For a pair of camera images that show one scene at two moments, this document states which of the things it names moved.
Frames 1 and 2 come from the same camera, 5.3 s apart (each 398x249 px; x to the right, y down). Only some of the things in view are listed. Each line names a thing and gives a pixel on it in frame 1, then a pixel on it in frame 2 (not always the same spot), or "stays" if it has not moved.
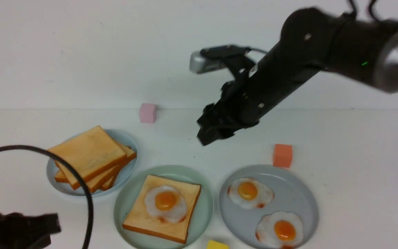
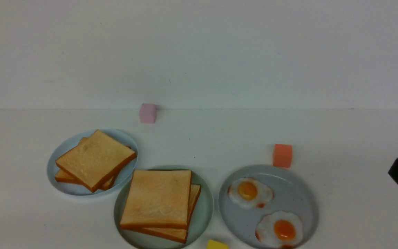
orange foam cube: [282, 155] stays
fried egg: [280, 230] stays
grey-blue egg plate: [294, 193] stays
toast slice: [89, 154] to [158, 199]
